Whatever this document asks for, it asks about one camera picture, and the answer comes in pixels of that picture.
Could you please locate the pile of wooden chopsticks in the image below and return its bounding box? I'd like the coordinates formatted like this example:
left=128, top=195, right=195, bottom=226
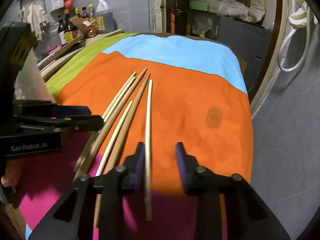
left=72, top=67, right=152, bottom=228

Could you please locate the dark wine bottle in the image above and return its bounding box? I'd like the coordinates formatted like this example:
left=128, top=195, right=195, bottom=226
left=58, top=15, right=65, bottom=45

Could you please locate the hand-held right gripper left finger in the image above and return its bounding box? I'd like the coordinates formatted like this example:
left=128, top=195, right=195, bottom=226
left=29, top=142, right=147, bottom=240

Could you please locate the hanging beige towel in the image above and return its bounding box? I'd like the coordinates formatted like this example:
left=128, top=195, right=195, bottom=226
left=27, top=2, right=49, bottom=40

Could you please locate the grey cabinet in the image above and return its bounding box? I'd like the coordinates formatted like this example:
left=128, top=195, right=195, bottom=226
left=216, top=15, right=273, bottom=90

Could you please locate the worn wooden door frame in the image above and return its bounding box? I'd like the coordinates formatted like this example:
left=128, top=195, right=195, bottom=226
left=150, top=0, right=288, bottom=115

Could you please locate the large cooking oil jug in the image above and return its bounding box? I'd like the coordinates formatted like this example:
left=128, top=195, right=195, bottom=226
left=96, top=0, right=117, bottom=34

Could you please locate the white shower hose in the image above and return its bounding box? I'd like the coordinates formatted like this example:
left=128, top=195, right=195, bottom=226
left=277, top=7, right=314, bottom=73

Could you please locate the yellow label soy sauce bottle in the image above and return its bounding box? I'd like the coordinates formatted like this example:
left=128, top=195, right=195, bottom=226
left=64, top=9, right=78, bottom=43

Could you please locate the green box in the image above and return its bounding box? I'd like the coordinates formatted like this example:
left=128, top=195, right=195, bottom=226
left=189, top=0, right=209, bottom=12

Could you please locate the cream rubber glove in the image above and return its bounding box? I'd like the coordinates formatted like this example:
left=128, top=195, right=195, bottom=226
left=289, top=1, right=319, bottom=28

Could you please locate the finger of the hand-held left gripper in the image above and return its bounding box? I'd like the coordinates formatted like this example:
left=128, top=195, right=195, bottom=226
left=15, top=115, right=104, bottom=132
left=14, top=99, right=92, bottom=117

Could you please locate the pale wooden chopstick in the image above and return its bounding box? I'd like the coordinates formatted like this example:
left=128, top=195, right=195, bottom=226
left=145, top=79, right=153, bottom=222

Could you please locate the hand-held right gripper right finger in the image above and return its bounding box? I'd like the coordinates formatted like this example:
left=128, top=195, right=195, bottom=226
left=175, top=142, right=290, bottom=240

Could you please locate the person's left hand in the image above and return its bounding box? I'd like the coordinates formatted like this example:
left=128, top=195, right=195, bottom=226
left=0, top=159, right=25, bottom=195

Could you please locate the crumpled clear plastic bag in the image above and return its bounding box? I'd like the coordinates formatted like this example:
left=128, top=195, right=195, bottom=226
left=216, top=0, right=258, bottom=22

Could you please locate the colourful striped blanket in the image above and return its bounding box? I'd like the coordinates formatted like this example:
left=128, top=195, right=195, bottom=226
left=19, top=32, right=252, bottom=240

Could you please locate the white wall box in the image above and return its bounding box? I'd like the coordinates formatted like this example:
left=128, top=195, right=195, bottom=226
left=47, top=0, right=64, bottom=12

